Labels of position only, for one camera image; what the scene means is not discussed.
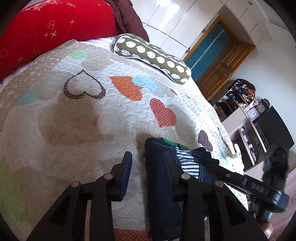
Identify navy striped child pants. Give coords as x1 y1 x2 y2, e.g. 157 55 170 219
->
144 138 216 240

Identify right bare hand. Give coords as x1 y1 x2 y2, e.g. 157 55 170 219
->
259 220 273 239

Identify white and teal towel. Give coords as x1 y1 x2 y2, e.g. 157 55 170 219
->
226 144 244 175

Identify white tv cabinet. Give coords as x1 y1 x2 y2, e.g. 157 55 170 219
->
222 108 295 180

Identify black television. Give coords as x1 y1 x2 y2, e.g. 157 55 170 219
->
254 106 295 150

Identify purple square clock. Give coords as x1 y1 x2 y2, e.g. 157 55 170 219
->
246 107 260 121

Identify dark mantel clock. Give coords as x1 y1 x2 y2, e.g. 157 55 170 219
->
256 98 270 114

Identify shoe rack with clutter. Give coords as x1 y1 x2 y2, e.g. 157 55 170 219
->
214 78 258 122

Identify patchwork heart quilt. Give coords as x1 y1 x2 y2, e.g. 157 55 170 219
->
1 40 235 240

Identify wooden door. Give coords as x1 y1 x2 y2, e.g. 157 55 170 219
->
196 41 255 100

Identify olive patterned bolster pillow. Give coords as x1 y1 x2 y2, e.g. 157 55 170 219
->
111 33 192 85

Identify teal door curtain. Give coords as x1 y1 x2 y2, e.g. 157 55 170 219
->
185 23 231 82

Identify white glossy wardrobe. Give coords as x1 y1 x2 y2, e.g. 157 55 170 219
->
132 0 270 58

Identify red pillow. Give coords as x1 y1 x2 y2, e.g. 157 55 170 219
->
0 0 119 78

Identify maroon blanket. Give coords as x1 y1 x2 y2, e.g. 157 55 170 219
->
105 0 149 42

